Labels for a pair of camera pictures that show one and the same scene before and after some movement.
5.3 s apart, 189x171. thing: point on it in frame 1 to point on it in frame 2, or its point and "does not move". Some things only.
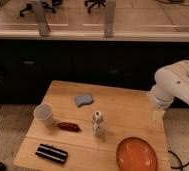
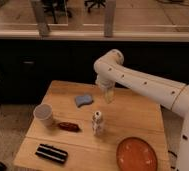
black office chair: (42, 3) to (56, 8)
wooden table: (89, 123) does not move
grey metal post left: (41, 18) does not move
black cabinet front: (22, 71) does not move
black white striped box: (52, 153) does not move
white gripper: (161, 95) to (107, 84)
